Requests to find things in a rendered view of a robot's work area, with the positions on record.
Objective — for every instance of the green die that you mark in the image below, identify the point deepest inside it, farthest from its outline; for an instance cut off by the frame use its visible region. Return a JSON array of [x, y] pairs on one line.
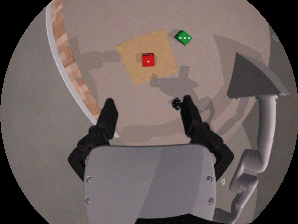
[[183, 37]]

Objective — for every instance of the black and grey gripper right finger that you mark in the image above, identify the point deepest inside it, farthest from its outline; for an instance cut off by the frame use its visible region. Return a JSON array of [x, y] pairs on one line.
[[199, 132]]

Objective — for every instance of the red die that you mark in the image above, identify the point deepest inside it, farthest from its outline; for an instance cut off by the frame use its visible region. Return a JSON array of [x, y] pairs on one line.
[[148, 59]]

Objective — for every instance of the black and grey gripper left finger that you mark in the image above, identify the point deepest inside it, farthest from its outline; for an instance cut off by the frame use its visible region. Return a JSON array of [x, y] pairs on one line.
[[103, 130]]

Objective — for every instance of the tan flat mat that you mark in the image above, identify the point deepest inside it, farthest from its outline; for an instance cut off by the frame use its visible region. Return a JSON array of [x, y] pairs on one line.
[[156, 42]]

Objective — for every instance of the black die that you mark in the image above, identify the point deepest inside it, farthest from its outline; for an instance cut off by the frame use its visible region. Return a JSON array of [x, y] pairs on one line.
[[176, 103]]

